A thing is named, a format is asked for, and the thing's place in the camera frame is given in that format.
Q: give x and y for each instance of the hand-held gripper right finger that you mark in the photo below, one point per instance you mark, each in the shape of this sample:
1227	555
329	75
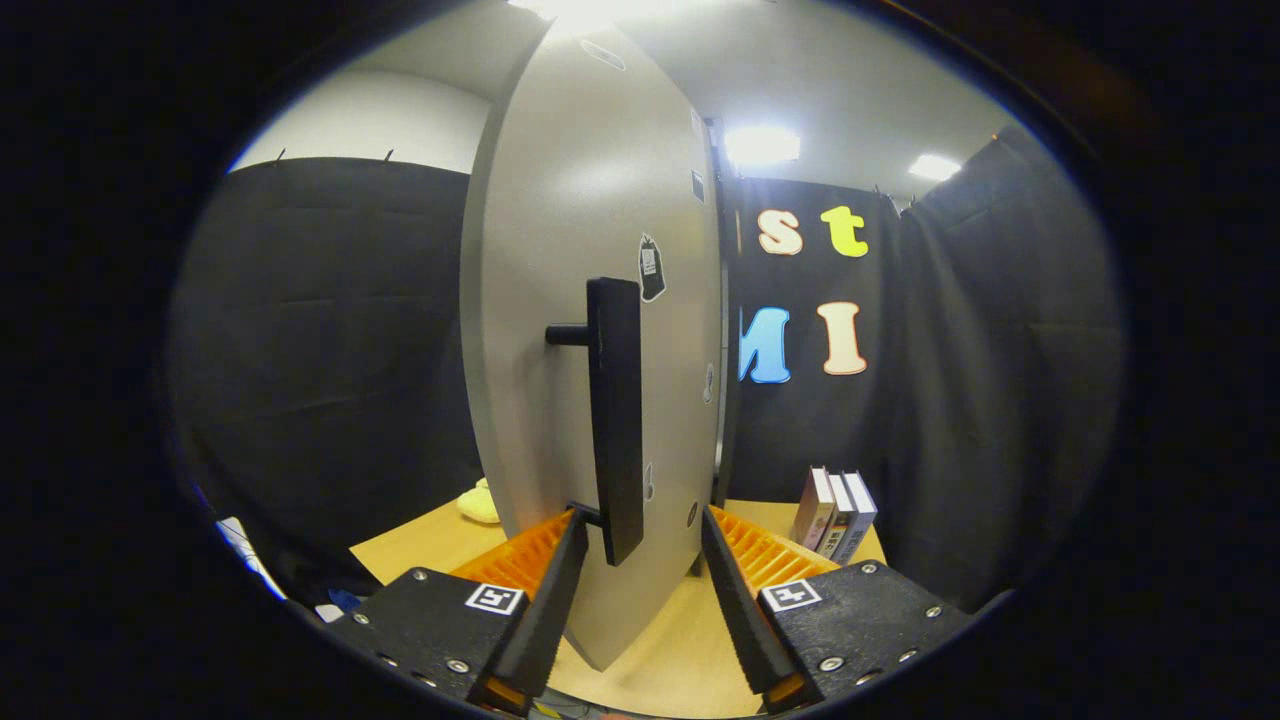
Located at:
735	610

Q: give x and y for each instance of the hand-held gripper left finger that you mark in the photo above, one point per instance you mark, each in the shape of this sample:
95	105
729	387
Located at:
555	610

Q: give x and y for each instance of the beige cabinet door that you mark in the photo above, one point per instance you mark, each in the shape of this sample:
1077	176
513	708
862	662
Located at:
560	300

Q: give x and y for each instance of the yellow plush toy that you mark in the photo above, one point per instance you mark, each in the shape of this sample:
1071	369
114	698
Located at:
480	503

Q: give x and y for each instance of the beige spine book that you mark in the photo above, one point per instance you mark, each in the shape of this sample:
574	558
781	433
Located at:
838	520

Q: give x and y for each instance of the white blue spine book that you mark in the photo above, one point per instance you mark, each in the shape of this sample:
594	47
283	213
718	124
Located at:
858	520

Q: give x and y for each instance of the black backdrop cloth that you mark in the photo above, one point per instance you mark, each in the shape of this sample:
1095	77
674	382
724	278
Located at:
320	350

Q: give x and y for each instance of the round glow ceiling light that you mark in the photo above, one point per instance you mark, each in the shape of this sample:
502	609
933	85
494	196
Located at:
762	145

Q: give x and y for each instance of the small ceiling light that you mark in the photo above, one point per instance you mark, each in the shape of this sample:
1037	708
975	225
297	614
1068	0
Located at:
935	167

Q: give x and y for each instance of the wide ceiling light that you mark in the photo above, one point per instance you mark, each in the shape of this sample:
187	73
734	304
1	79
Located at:
580	10

